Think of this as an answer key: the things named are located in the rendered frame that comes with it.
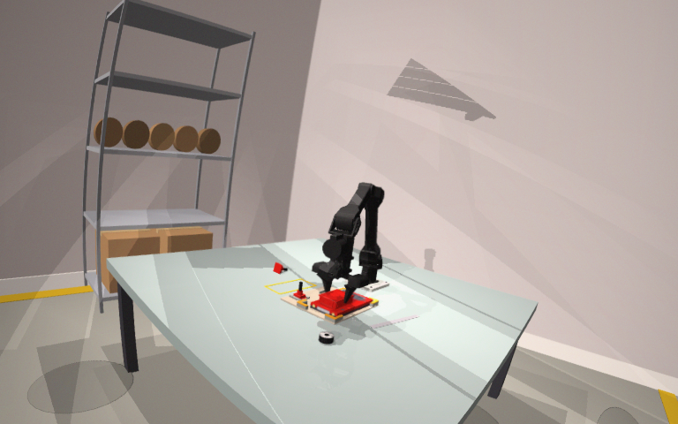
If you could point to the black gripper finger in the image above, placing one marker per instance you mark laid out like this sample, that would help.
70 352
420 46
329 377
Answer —
326 285
348 292

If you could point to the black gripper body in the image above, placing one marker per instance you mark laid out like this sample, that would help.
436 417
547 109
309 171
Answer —
356 281

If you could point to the black toy tyre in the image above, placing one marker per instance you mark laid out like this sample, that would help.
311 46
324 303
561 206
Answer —
326 337

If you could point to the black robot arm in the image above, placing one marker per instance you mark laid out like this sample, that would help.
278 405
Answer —
347 223

